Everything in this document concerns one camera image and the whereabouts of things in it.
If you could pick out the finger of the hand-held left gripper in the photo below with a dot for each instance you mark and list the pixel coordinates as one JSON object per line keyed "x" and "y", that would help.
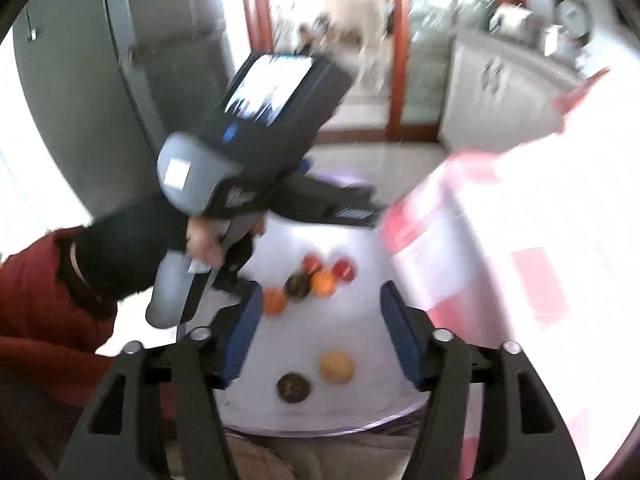
{"x": 350, "y": 205}

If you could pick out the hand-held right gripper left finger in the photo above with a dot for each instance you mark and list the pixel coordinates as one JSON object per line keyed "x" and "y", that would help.
{"x": 245, "y": 330}

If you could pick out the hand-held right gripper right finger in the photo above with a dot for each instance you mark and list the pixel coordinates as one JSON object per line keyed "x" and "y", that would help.
{"x": 400, "y": 335}

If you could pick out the small orange tangerine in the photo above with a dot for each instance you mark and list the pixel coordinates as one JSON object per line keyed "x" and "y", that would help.
{"x": 275, "y": 301}
{"x": 324, "y": 282}

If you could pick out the white box purple rim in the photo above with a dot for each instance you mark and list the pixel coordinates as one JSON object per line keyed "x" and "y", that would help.
{"x": 350, "y": 320}

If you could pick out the small red tomato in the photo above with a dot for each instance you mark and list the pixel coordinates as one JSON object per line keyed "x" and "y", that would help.
{"x": 344, "y": 269}

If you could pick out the dark water chestnut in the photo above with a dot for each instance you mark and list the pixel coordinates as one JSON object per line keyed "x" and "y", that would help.
{"x": 298, "y": 285}
{"x": 293, "y": 386}

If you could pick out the small yellow round fruit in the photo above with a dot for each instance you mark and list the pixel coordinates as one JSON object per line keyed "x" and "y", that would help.
{"x": 336, "y": 365}

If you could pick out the person's left hand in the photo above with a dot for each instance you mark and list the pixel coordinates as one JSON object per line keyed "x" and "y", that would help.
{"x": 202, "y": 242}

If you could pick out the red white checkered tablecloth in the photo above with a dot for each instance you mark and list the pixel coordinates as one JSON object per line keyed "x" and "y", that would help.
{"x": 525, "y": 260}

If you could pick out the grey refrigerator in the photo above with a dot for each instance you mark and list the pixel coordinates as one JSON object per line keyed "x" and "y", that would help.
{"x": 100, "y": 60}

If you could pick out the white kitchen cabinet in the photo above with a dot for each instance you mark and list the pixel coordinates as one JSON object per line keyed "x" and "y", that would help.
{"x": 500, "y": 90}

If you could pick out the white chair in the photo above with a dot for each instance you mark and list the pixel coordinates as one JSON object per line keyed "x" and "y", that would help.
{"x": 367, "y": 15}

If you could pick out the person's red clothing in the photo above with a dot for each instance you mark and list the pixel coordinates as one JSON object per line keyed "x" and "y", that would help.
{"x": 40, "y": 320}

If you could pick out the white countertop appliance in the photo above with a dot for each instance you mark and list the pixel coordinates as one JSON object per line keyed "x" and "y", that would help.
{"x": 510, "y": 17}

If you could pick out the round steel appliance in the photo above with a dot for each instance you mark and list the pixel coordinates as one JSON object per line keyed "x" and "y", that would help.
{"x": 572, "y": 15}

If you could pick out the wooden door frame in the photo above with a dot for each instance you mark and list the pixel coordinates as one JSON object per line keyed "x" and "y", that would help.
{"x": 400, "y": 60}

